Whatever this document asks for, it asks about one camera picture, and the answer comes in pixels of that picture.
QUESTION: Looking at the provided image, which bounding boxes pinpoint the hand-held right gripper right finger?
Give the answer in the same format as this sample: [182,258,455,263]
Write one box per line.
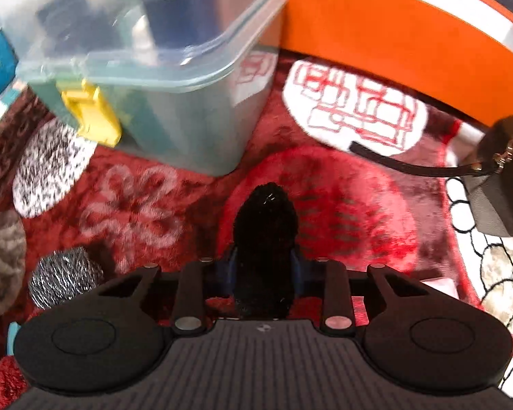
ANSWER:
[291,250,432,337]

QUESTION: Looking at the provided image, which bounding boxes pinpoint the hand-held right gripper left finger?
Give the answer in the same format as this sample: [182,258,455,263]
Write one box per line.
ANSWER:
[96,245,240,337]

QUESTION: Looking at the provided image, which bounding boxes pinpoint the black fuzzy hair tie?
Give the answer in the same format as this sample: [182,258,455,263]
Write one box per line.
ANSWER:
[231,181,301,321]

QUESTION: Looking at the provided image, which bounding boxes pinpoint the orange box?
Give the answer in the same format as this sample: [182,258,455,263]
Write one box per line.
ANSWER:
[278,0,513,128]

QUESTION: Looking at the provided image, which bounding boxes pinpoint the red floral printed blanket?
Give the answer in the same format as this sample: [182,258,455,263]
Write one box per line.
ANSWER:
[0,49,513,410]

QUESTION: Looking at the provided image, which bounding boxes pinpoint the clear plastic storage box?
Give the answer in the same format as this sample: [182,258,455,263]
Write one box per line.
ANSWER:
[0,0,292,177]

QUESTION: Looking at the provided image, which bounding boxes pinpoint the brown pouch with red stripe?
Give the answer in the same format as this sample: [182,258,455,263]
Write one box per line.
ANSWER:
[351,111,513,238]

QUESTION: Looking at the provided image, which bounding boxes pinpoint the dark blue capped bottle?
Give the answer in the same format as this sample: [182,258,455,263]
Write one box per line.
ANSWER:
[140,0,219,52]

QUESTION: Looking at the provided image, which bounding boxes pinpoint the black capped bottle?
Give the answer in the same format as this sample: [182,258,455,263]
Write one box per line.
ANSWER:
[36,0,120,52]

